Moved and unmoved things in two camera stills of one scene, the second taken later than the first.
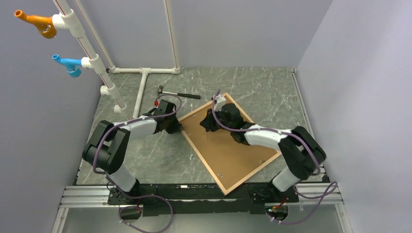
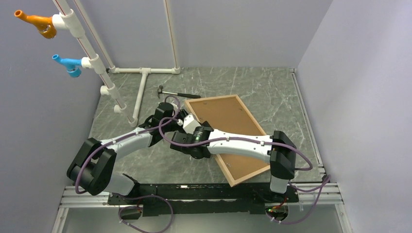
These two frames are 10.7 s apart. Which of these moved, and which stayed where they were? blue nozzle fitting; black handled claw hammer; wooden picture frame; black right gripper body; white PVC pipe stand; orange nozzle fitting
Moved: wooden picture frame; black right gripper body
Stayed: orange nozzle fitting; black handled claw hammer; blue nozzle fitting; white PVC pipe stand
